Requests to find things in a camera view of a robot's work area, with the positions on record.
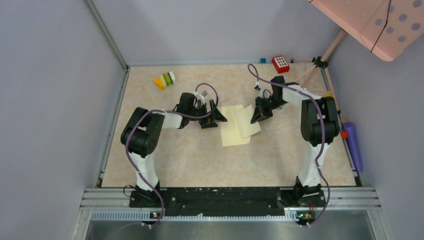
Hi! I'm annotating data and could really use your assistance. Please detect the purple cable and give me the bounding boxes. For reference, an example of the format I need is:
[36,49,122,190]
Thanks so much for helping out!
[124,82,220,229]
[247,63,331,228]

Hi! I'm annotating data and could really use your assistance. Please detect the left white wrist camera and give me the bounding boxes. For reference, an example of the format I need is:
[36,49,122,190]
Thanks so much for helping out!
[194,90,208,106]

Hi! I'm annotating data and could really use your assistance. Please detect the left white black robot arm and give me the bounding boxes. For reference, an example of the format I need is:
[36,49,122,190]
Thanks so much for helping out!
[120,92,228,207]

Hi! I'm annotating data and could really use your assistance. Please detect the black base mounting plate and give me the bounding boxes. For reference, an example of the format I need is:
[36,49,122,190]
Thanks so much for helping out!
[129,187,326,217]

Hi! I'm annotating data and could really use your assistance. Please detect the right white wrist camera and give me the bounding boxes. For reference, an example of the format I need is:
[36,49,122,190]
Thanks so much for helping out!
[254,85,272,99]

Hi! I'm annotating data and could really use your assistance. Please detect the purple flashlight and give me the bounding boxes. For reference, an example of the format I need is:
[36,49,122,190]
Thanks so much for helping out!
[340,122,363,173]

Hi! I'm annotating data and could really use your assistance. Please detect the aluminium frame rail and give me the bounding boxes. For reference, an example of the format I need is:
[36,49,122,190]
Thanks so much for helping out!
[82,0,129,71]

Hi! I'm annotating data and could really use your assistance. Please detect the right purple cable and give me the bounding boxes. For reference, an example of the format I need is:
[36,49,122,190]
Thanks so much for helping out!
[247,63,331,228]

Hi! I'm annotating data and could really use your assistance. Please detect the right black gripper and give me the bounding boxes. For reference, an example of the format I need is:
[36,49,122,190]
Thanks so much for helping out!
[250,95,288,125]

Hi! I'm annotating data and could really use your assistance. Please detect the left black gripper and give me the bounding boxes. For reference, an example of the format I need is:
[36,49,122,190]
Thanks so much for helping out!
[187,99,227,129]

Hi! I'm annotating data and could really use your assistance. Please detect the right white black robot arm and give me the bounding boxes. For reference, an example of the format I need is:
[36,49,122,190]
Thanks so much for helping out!
[250,75,340,206]

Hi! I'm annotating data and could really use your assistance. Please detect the pink dotted board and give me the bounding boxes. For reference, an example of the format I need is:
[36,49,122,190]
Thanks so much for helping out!
[309,0,424,62]

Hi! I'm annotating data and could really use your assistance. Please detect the tan letter paper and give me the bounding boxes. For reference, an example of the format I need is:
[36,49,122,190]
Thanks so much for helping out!
[235,105,261,139]

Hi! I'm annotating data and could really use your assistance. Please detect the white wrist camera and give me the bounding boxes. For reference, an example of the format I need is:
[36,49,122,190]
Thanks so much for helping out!
[194,90,208,106]
[254,85,272,99]

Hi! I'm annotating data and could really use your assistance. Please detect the stacked colourful toy bricks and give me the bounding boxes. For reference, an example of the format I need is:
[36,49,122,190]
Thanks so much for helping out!
[154,71,176,90]

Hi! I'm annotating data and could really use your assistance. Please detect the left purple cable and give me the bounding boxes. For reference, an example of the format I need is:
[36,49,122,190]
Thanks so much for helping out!
[124,82,220,229]

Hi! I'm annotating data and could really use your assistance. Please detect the pink wooden tripod stand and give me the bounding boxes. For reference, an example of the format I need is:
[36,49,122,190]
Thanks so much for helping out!
[290,29,347,120]

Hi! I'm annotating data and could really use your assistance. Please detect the red toy block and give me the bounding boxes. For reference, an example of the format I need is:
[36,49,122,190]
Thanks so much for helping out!
[271,55,290,74]

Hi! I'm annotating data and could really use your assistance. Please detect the pale yellow envelope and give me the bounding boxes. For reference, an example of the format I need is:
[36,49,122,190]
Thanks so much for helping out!
[219,104,251,147]

